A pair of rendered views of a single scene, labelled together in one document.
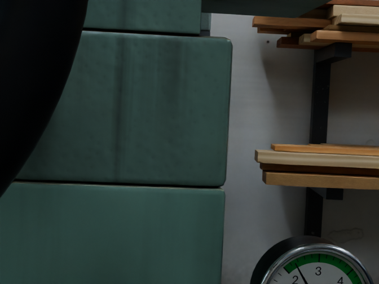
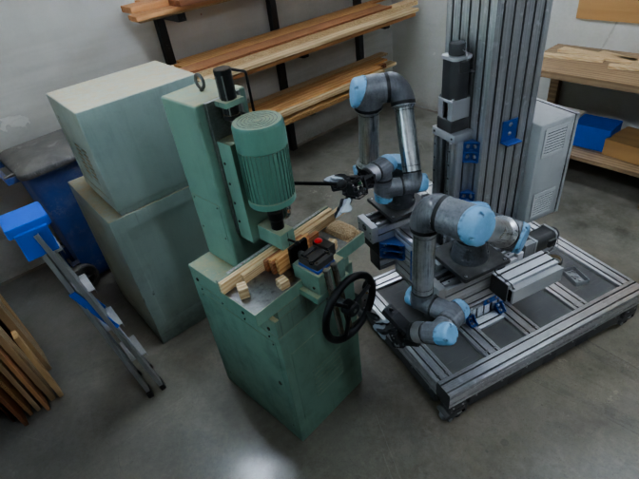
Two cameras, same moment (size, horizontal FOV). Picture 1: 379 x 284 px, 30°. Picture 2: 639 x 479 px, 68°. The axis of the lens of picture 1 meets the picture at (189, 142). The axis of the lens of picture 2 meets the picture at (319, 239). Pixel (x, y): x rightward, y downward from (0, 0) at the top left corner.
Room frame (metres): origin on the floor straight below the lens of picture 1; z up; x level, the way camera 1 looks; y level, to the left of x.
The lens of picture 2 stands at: (-0.72, 0.98, 2.05)
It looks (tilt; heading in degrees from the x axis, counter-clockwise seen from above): 36 degrees down; 323
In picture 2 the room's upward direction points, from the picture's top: 8 degrees counter-clockwise
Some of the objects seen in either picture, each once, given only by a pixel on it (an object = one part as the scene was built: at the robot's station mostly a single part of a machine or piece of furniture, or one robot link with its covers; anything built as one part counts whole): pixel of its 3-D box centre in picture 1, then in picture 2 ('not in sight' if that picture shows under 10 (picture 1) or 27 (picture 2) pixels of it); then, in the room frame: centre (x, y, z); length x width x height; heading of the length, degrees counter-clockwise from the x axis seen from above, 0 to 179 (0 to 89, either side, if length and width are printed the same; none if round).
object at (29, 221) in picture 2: not in sight; (93, 313); (1.27, 0.87, 0.58); 0.27 x 0.25 x 1.16; 89
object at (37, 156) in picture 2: not in sight; (78, 208); (2.53, 0.56, 0.48); 0.64 x 0.54 x 0.97; 92
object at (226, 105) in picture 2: not in sight; (226, 93); (0.70, 0.22, 1.54); 0.08 x 0.08 x 0.17; 5
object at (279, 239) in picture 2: not in sight; (277, 234); (0.58, 0.21, 0.99); 0.14 x 0.07 x 0.09; 5
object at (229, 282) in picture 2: not in sight; (280, 247); (0.58, 0.21, 0.93); 0.60 x 0.02 x 0.05; 95
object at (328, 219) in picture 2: not in sight; (298, 240); (0.57, 0.13, 0.92); 0.58 x 0.02 x 0.04; 95
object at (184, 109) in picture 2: not in sight; (223, 179); (0.85, 0.24, 1.16); 0.22 x 0.22 x 0.72; 5
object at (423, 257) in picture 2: not in sight; (423, 255); (0.04, 0.00, 1.05); 0.12 x 0.11 x 0.49; 96
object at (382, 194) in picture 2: not in sight; (387, 188); (0.41, -0.24, 1.05); 0.11 x 0.08 x 0.11; 56
